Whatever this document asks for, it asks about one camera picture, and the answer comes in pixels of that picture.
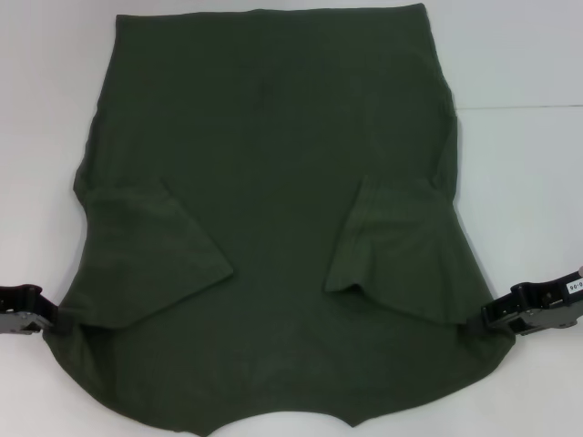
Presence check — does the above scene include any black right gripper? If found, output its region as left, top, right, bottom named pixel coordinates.
left=465, top=268, right=583, bottom=338

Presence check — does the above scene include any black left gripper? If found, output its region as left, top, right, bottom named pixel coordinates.
left=0, top=285, right=74, bottom=338

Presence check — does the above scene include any dark green shirt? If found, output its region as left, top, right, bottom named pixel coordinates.
left=40, top=3, right=514, bottom=437

